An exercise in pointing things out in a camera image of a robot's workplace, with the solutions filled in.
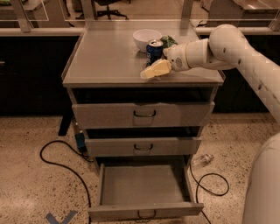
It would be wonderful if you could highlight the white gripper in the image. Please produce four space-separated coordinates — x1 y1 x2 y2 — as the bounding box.
140 44 191 80

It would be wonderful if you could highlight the blue pepsi can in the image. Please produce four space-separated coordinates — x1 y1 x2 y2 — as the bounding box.
146 39 163 66

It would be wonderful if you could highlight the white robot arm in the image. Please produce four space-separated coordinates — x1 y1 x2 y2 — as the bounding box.
140 24 280 224

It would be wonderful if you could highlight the green soda can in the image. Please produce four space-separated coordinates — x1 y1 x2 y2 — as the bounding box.
160 35 177 48

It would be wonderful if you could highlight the top grey drawer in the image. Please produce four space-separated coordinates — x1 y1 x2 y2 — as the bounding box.
73 102 214 129

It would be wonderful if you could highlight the grey drawer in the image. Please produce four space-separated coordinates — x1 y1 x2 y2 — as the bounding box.
85 137 201 157
88 161 203 221
73 102 214 129

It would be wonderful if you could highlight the grey drawer cabinet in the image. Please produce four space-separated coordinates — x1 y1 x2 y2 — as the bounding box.
63 20 224 172

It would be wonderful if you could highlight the middle grey drawer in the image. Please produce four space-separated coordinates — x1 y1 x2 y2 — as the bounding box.
85 137 201 157

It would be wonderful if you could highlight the bottom grey drawer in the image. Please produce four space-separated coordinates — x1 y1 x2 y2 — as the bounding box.
88 161 203 221

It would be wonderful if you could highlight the white bowl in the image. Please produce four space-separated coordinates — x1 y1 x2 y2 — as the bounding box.
133 29 162 53

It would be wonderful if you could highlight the black office chair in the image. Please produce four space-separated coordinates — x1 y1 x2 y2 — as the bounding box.
94 0 129 20

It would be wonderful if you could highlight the clear plastic bottle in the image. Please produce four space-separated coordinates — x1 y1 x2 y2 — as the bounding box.
192 154 214 169

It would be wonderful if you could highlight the blue power adapter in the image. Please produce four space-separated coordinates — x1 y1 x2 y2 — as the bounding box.
75 133 87 153

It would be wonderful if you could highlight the blue tape mark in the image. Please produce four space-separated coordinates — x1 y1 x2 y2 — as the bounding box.
45 210 78 224

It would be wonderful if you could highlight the black cable left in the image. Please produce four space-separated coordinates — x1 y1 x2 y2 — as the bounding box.
39 139 95 224

